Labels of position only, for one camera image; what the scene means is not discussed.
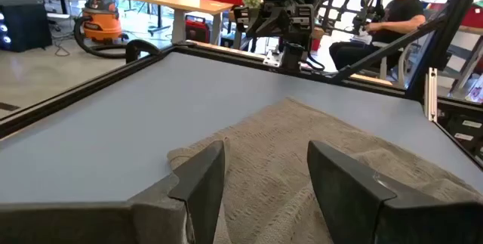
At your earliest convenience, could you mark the silver mounting bracket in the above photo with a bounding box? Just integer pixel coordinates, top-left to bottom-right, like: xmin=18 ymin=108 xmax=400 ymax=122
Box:
xmin=263 ymin=49 xmax=283 ymax=67

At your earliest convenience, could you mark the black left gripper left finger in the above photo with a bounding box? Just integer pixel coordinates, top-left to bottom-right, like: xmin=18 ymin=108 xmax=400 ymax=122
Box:
xmin=0 ymin=140 xmax=227 ymax=244

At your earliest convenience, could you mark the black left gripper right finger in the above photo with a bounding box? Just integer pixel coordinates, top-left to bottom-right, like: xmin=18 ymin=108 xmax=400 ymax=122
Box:
xmin=306 ymin=140 xmax=483 ymax=244

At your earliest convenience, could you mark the silver upright frame bracket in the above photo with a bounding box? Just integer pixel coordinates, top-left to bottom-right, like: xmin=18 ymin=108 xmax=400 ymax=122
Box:
xmin=424 ymin=67 xmax=438 ymax=123

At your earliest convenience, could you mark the red bin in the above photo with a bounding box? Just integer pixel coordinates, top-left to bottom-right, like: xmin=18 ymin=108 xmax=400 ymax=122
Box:
xmin=460 ymin=2 xmax=483 ymax=29

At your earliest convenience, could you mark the red and black box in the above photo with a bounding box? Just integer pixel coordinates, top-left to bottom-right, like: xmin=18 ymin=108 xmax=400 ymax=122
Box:
xmin=183 ymin=14 xmax=211 ymax=44

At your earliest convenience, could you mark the beige woven towel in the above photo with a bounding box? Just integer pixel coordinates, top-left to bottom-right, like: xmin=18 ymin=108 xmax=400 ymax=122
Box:
xmin=167 ymin=97 xmax=483 ymax=244

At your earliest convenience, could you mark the wooden desk with pale legs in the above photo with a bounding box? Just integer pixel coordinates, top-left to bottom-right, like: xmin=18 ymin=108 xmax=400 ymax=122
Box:
xmin=112 ymin=0 xmax=235 ymax=45

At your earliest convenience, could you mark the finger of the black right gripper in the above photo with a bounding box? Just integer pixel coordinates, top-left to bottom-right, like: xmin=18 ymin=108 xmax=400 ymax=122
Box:
xmin=247 ymin=8 xmax=282 ymax=37
xmin=281 ymin=9 xmax=305 ymax=43

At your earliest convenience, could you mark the orange shop vacuum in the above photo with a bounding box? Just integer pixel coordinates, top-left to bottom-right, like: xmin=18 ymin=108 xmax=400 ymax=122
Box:
xmin=81 ymin=0 xmax=125 ymax=44

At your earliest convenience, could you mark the person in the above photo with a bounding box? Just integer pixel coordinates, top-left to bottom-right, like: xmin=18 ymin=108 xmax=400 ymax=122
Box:
xmin=328 ymin=0 xmax=427 ymax=72

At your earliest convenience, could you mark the black computer tower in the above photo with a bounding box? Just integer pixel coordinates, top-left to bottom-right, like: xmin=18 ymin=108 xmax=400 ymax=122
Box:
xmin=0 ymin=0 xmax=54 ymax=53

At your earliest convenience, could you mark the black aluminium table frame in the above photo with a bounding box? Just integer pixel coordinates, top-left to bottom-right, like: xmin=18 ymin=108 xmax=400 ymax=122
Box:
xmin=0 ymin=0 xmax=483 ymax=169

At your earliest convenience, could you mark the white chair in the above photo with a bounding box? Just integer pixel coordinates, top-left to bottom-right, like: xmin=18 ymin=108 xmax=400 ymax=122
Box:
xmin=371 ymin=41 xmax=412 ymax=88

